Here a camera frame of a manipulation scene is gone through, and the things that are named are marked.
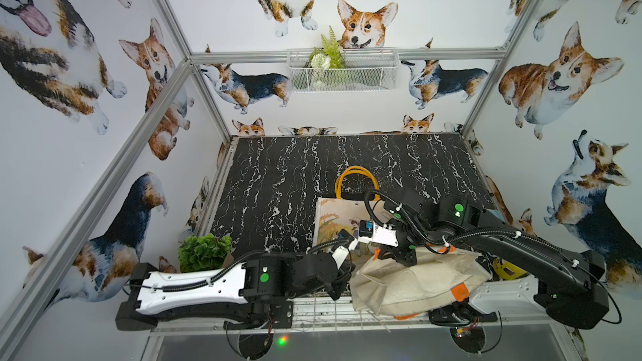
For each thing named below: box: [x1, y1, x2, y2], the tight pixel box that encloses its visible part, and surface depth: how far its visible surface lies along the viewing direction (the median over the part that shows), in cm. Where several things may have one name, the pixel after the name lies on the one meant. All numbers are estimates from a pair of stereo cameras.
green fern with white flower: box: [304, 25, 347, 89], surface depth 85 cm
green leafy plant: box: [178, 233, 233, 273], surface depth 72 cm
